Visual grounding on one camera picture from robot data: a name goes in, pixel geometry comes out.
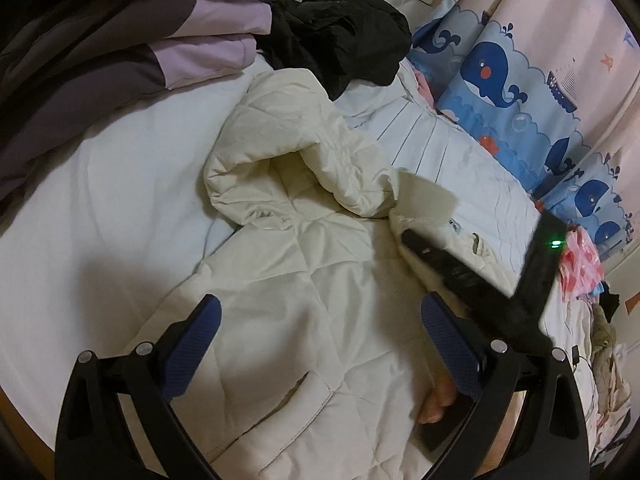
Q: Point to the white striped bed cover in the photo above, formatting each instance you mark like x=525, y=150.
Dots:
x=450, y=160

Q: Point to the blue whale print curtain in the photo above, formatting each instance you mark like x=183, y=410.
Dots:
x=490, y=65

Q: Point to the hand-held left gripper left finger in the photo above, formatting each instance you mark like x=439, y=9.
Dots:
x=192, y=345

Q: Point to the pile of mixed clothes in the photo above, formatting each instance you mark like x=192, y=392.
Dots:
x=612, y=370

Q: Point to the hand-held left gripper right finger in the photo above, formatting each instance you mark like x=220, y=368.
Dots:
x=450, y=345

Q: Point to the person's right hand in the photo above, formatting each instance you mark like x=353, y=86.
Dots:
x=437, y=400

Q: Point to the pink ruffled cloth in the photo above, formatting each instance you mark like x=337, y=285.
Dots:
x=580, y=265

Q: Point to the cream quilted coat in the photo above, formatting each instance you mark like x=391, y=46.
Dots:
x=300, y=285

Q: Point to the black garment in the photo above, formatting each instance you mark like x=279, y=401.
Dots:
x=350, y=35

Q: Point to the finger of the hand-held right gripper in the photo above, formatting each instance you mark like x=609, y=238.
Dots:
x=450, y=267

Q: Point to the pink curtain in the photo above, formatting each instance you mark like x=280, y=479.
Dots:
x=550, y=10

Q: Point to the purple and grey jacket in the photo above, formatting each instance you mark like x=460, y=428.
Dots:
x=200, y=55

